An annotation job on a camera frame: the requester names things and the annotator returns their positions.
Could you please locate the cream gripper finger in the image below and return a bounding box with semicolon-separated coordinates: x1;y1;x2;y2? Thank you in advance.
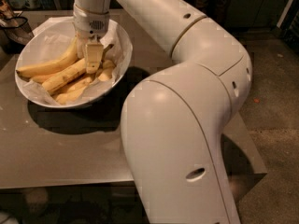
76;32;88;59
84;40;104;74

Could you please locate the lower long yellow banana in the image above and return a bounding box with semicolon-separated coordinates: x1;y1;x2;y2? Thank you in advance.
53;87;85;105

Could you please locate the white paper liner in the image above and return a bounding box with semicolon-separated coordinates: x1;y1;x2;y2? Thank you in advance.
21;16;125;106

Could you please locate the white bowl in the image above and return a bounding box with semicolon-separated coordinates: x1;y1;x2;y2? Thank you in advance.
14;16;134;109

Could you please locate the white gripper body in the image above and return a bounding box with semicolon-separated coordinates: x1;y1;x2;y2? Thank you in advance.
73;5;109;39

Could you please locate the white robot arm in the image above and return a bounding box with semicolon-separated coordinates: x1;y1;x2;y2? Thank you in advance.
74;0;252;224

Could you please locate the top curved yellow banana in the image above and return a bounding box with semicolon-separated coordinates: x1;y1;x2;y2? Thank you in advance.
16;37;78;78

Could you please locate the black wire basket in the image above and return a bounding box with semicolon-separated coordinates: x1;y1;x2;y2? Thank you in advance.
0;16;34;53

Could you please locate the long spotted yellow banana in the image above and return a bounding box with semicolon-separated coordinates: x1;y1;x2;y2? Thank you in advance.
42;44;113;94

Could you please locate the short banana at right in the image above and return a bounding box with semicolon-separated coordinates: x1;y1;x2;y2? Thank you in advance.
98;60;116;81

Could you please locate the small banana under left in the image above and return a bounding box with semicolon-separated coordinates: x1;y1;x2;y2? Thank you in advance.
31;74;51;83

